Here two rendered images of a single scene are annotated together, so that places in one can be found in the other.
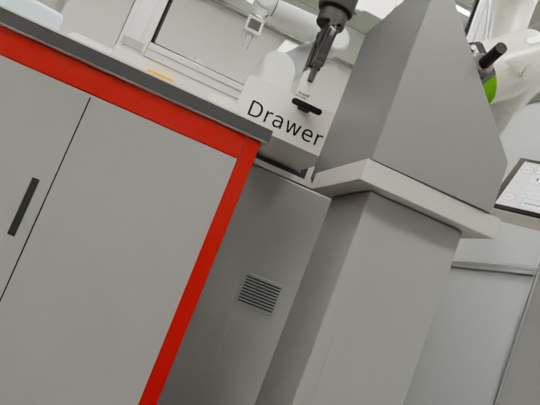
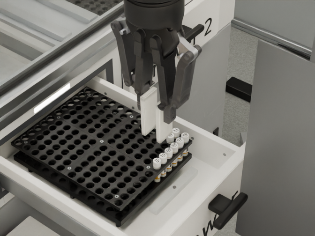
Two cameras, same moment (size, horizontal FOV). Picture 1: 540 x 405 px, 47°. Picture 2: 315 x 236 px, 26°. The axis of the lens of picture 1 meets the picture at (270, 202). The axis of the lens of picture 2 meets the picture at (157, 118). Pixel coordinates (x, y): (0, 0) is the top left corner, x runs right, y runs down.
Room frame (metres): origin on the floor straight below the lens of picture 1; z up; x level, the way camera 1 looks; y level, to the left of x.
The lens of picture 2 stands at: (0.94, 0.48, 1.63)
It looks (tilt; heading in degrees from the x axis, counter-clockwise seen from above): 42 degrees down; 320
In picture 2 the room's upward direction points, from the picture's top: straight up
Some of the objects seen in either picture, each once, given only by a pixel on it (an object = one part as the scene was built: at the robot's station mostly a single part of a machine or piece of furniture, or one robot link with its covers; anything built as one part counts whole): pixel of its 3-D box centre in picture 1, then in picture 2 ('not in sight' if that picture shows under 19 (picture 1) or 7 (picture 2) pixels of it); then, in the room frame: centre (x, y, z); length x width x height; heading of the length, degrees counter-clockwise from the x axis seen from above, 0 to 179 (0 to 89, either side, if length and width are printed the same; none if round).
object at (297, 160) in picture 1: (272, 138); (98, 155); (1.59, 0.06, 0.86); 0.40 x 0.26 x 0.06; 13
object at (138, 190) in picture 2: not in sight; (153, 171); (1.49, 0.03, 0.90); 0.18 x 0.02 x 0.01; 103
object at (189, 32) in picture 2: not in sight; (185, 33); (1.72, -0.24, 0.91); 0.07 x 0.04 x 0.01; 103
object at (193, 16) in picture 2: not in sight; (174, 41); (1.74, -0.23, 0.87); 0.29 x 0.02 x 0.11; 103
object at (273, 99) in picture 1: (296, 122); (206, 212); (1.39, 0.01, 0.87); 0.29 x 0.02 x 0.11; 103
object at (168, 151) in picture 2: not in sight; (168, 160); (1.49, -0.01, 0.89); 0.01 x 0.01 x 0.05
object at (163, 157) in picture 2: not in sight; (162, 166); (1.49, 0.01, 0.89); 0.01 x 0.01 x 0.05
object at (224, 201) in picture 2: (304, 107); (223, 206); (1.36, 0.00, 0.91); 0.07 x 0.04 x 0.01; 103
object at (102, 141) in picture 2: not in sight; (102, 155); (1.58, 0.05, 0.87); 0.22 x 0.18 x 0.06; 13
